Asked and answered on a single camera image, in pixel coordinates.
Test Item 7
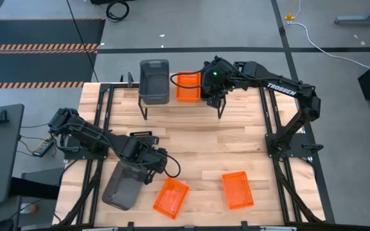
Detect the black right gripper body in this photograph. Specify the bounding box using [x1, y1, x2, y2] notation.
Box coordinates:
[206, 90, 229, 108]

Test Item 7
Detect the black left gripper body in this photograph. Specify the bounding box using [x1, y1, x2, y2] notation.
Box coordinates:
[146, 148, 169, 176]

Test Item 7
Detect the translucent grey plastic bin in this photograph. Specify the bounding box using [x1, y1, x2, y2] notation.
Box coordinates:
[139, 59, 170, 105]
[101, 160, 149, 212]

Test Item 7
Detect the orange plastic mesh basket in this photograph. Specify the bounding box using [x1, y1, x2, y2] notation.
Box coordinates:
[175, 71, 202, 103]
[221, 171, 255, 210]
[152, 177, 190, 221]

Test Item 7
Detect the black plastic slotted basket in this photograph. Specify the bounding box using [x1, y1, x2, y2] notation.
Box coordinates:
[128, 130, 159, 145]

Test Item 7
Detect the black table clamp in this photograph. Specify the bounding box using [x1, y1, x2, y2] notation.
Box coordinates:
[119, 72, 135, 88]

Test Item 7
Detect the dark grey cabinet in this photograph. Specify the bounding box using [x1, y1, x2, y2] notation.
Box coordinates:
[10, 167, 66, 200]

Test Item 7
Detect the black power adapter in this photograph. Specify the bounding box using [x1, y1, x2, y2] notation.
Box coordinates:
[32, 140, 55, 158]

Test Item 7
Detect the black hazard-striped floor mat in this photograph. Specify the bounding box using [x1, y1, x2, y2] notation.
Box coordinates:
[0, 18, 106, 90]

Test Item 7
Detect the grey metal stand base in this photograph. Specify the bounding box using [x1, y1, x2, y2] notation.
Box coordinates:
[334, 0, 370, 26]

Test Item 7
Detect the black looped camera cable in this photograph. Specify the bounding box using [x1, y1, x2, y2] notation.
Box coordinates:
[163, 155, 182, 178]
[170, 68, 211, 90]

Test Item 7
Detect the white cable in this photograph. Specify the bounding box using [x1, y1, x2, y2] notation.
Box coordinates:
[289, 21, 370, 69]

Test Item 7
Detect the yellow cable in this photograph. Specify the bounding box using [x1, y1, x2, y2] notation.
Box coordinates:
[18, 134, 53, 154]

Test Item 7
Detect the black coiled cable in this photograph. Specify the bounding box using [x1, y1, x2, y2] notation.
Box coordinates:
[105, 0, 130, 23]

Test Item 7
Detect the black hanging cable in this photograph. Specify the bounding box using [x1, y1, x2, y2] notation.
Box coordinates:
[66, 0, 100, 83]

